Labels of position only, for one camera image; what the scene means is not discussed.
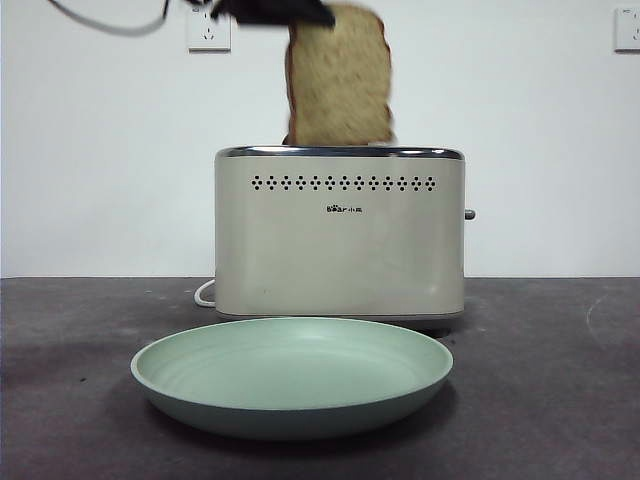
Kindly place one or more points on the white wall socket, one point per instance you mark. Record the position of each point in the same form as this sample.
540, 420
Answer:
629, 31
209, 37

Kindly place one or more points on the cream toaster with chrome top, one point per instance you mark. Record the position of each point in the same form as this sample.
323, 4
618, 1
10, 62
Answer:
340, 260

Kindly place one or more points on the pale green round plate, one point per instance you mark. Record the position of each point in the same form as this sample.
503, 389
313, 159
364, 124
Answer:
290, 380

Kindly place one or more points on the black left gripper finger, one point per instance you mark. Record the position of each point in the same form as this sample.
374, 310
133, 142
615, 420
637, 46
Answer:
280, 12

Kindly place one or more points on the large toasted bread slice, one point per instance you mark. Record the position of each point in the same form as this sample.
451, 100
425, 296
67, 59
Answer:
340, 85

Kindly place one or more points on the grey toaster lever knob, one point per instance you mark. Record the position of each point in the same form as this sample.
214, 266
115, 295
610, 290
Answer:
470, 215

